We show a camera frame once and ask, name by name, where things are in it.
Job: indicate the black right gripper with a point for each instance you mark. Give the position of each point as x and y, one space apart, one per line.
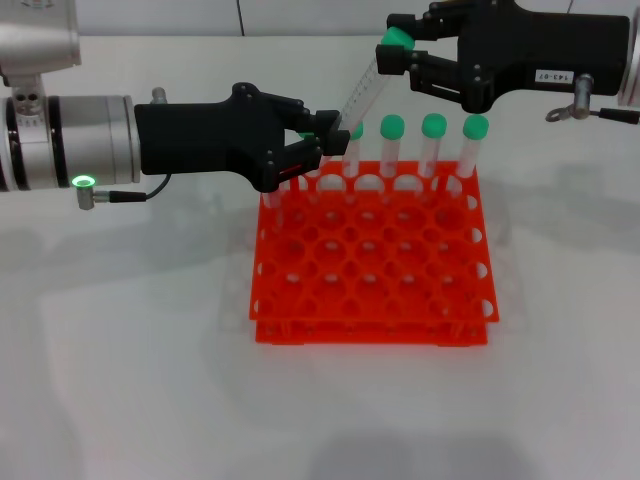
540 50

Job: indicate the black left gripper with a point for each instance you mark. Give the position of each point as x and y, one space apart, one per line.
200 137

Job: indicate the orange test tube rack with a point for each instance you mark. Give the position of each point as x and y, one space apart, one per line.
370 336

